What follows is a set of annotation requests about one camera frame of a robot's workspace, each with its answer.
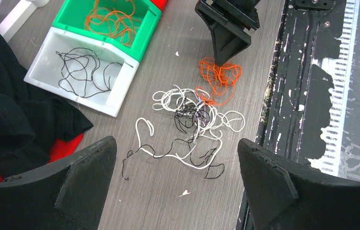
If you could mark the green plastic bin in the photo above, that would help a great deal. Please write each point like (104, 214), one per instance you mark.
(126, 24)

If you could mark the white clothes rack stand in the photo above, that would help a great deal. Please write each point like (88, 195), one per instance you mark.
(14, 13)

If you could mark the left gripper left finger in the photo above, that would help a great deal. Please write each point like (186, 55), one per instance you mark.
(67, 194)

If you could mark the red t-shirt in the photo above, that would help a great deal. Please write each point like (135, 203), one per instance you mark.
(61, 149)

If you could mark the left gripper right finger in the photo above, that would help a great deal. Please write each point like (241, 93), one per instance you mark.
(285, 195)

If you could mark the white plastic bin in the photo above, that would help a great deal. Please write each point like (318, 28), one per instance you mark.
(92, 73)

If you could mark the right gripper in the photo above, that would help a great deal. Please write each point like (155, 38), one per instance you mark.
(228, 22)

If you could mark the black t-shirt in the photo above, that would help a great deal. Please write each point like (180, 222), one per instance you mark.
(31, 120)

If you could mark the red plastic bin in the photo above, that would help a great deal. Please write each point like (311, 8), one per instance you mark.
(160, 4)

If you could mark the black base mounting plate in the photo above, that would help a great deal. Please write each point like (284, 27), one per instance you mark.
(303, 110)

